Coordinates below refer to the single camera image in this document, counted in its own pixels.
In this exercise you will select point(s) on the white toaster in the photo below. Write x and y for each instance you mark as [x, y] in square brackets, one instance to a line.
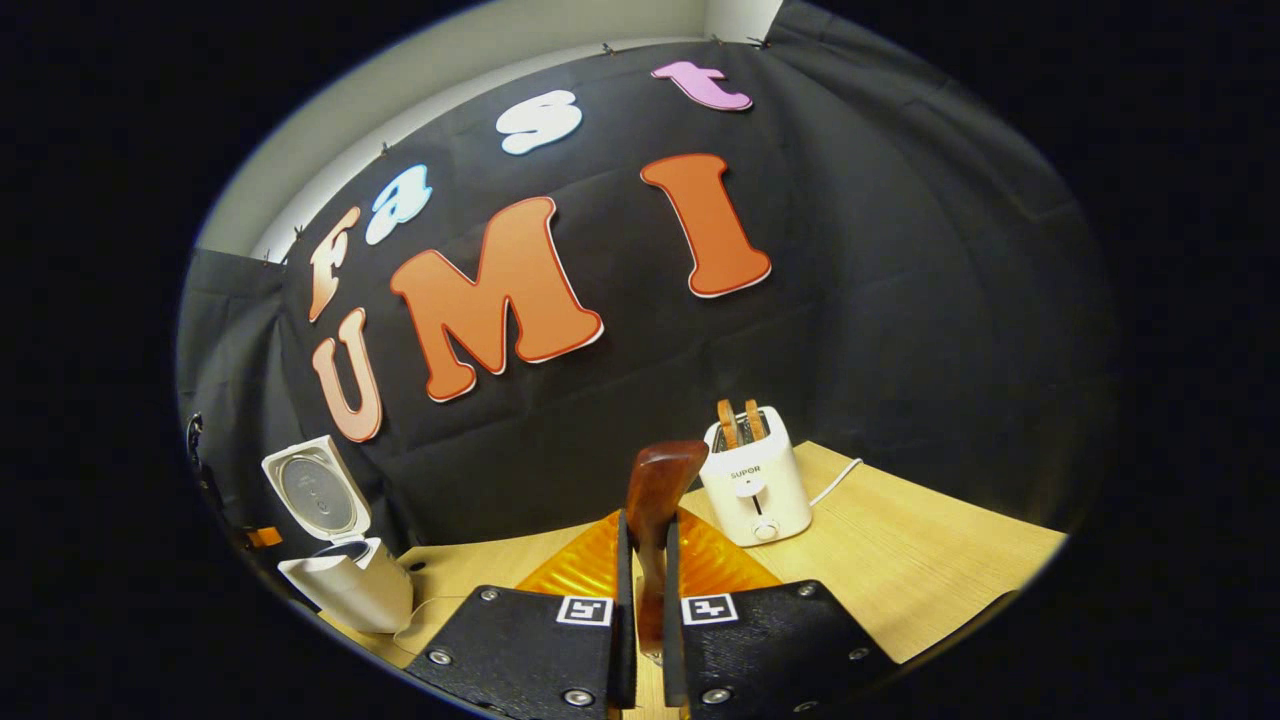
[755, 500]

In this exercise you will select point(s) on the brown wooden spoon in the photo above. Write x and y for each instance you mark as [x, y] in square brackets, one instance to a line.
[655, 490]

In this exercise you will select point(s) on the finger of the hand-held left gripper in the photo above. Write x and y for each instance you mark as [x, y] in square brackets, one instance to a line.
[262, 538]

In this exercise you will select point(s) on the white rice cooker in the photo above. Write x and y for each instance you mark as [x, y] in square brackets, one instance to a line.
[350, 590]

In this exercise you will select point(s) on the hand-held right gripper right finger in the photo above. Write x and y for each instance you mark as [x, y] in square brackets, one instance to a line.
[673, 650]

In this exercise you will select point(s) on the black backdrop cloth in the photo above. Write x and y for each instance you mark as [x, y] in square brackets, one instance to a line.
[850, 300]

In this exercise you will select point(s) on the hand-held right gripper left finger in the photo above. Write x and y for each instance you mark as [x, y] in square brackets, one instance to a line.
[626, 640]

